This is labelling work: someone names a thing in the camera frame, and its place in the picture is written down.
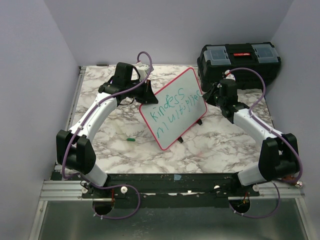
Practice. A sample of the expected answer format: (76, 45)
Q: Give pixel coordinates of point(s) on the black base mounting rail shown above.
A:
(159, 190)

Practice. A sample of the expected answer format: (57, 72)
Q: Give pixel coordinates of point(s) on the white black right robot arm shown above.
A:
(278, 151)

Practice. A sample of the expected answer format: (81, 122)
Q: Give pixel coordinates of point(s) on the pink framed whiteboard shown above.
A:
(179, 107)

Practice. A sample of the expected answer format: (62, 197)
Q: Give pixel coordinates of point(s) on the black plastic toolbox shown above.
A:
(214, 60)

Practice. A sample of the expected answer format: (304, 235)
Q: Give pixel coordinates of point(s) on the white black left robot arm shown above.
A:
(74, 146)

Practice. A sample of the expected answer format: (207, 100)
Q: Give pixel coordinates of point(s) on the aluminium frame extrusion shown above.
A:
(57, 189)

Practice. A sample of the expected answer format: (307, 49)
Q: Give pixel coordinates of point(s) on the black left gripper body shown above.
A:
(137, 93)

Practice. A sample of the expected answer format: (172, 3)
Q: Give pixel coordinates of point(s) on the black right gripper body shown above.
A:
(217, 100)

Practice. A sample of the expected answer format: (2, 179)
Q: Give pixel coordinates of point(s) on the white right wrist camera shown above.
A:
(228, 75)

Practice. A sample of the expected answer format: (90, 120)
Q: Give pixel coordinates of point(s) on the blue tape piece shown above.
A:
(177, 177)

